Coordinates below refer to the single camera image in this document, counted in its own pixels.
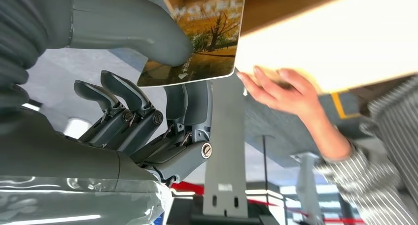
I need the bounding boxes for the person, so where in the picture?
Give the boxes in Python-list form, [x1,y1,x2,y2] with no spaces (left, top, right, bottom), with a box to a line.
[358,74,418,205]

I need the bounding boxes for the silver kiosk pillar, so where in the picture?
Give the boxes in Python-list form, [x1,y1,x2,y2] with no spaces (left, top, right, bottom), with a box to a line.
[202,71,249,219]

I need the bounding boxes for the cardboard card holder box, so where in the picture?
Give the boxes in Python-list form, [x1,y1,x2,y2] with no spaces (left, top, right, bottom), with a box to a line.
[161,0,364,35]

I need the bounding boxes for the black stanchion post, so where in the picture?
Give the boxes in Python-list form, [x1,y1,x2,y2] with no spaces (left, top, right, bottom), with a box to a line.
[257,134,276,192]

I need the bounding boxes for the red barrier belt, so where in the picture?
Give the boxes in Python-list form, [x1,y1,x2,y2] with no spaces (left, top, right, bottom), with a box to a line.
[170,181,367,225]

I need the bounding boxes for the white column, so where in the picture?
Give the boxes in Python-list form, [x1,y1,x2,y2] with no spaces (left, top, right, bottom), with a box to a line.
[295,153,324,225]

